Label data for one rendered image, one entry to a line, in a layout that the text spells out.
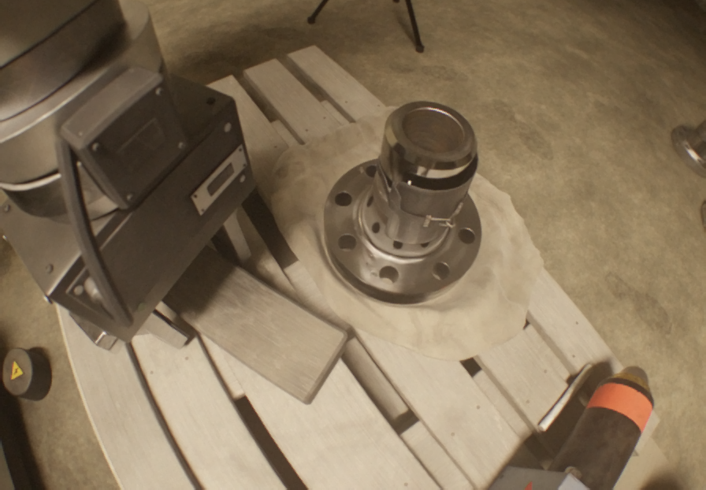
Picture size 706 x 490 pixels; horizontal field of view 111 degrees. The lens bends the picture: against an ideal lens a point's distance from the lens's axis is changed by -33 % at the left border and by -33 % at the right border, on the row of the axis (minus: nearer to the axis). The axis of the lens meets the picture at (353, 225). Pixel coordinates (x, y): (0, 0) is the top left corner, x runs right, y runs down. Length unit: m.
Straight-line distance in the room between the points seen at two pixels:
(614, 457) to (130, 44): 0.61
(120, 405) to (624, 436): 0.70
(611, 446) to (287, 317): 0.46
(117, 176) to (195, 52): 1.22
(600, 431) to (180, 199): 0.54
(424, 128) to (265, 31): 1.05
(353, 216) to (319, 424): 0.32
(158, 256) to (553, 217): 0.88
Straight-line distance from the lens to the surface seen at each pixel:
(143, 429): 0.58
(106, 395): 0.62
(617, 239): 1.09
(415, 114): 0.46
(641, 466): 0.97
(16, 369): 0.90
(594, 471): 0.51
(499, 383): 0.60
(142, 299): 0.35
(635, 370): 0.61
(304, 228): 0.57
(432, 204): 0.44
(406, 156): 0.40
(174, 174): 0.30
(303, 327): 0.47
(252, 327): 0.47
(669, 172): 1.54
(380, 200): 0.49
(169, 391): 0.59
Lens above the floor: 0.68
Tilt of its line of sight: 59 degrees down
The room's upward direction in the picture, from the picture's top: 6 degrees clockwise
